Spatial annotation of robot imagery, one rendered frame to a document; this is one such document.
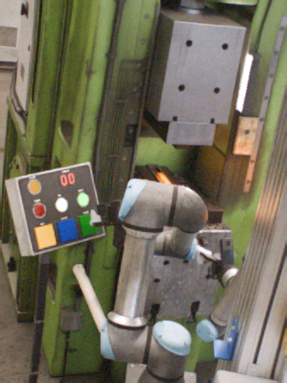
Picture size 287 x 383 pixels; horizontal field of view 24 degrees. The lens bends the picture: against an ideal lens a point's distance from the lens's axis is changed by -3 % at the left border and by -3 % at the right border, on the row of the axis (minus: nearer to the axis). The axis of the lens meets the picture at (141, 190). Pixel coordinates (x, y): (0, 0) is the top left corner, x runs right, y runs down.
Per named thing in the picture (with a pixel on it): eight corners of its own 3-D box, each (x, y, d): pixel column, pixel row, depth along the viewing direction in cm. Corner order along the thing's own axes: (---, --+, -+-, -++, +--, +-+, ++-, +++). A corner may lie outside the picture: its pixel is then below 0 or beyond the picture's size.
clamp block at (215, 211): (222, 223, 297) (225, 209, 295) (204, 224, 294) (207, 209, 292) (212, 210, 307) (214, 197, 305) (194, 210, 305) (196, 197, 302)
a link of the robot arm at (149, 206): (145, 372, 196) (178, 188, 188) (94, 364, 196) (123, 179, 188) (146, 356, 208) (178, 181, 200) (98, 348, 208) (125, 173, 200)
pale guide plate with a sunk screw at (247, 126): (251, 155, 301) (259, 119, 294) (233, 154, 298) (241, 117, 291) (249, 153, 303) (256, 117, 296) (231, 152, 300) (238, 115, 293)
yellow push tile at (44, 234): (56, 244, 248) (52, 223, 248) (39, 248, 243) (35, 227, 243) (53, 244, 249) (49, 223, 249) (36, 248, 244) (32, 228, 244)
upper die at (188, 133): (212, 145, 279) (216, 123, 275) (166, 144, 272) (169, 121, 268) (176, 109, 314) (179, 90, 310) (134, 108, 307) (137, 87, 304)
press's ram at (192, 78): (246, 125, 279) (266, 29, 262) (157, 120, 266) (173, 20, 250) (207, 92, 315) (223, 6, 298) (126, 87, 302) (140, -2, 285)
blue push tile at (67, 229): (78, 238, 254) (74, 217, 254) (62, 242, 249) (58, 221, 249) (75, 238, 256) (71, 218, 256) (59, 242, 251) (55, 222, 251)
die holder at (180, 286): (211, 315, 311) (232, 230, 293) (132, 321, 299) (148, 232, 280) (171, 253, 359) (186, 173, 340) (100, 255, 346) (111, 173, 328)
